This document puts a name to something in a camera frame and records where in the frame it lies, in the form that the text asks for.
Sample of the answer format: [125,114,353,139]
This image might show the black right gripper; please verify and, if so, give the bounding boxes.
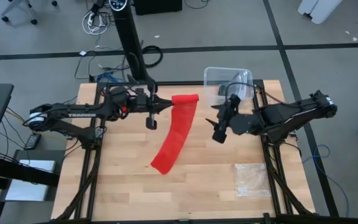
[204,93,255,144]

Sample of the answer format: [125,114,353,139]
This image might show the coiled black cable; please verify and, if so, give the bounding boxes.
[141,45,164,68]

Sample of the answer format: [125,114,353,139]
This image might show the tangled blue cable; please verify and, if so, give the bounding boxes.
[95,72,126,84]

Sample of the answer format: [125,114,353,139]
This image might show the black computer case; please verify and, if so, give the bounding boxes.
[134,0,183,16]

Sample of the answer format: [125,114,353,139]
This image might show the white waste bin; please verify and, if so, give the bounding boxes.
[296,0,344,25]

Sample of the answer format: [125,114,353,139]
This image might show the white flat box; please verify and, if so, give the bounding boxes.
[4,159,57,202]

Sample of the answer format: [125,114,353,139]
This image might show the black aluminium table frame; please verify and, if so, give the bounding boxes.
[51,79,318,224]

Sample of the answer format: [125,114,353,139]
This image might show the white power strip with cables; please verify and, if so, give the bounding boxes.
[81,11,109,35]

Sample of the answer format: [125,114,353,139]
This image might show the clear zipper bag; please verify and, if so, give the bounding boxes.
[234,162,272,198]

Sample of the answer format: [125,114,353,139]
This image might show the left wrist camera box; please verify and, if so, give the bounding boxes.
[134,88,148,105]

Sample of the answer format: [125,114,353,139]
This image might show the black power adapter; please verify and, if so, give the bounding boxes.
[23,133,42,151]

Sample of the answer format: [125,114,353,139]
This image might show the office chair with light base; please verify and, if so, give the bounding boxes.
[0,0,58,26]

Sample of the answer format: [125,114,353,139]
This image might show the red elastic bandage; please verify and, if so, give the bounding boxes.
[150,93,200,175]

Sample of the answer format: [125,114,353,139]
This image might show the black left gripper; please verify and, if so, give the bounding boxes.
[129,80,174,131]

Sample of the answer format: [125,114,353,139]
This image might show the blue floor cable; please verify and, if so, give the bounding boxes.
[301,144,351,218]

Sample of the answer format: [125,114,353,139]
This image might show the clear bags with black items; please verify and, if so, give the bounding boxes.
[216,72,249,100]

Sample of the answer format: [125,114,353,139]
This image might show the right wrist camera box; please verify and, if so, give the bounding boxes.
[227,93,241,110]

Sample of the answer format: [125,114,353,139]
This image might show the black right camera cable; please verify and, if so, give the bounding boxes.
[224,81,262,102]

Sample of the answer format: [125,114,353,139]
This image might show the clear plastic storage bin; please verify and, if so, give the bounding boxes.
[203,66,255,109]

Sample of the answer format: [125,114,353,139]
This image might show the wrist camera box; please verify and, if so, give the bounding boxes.
[134,88,148,105]
[227,93,241,110]

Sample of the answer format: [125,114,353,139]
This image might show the black tower fan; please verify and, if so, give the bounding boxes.
[108,0,155,85]

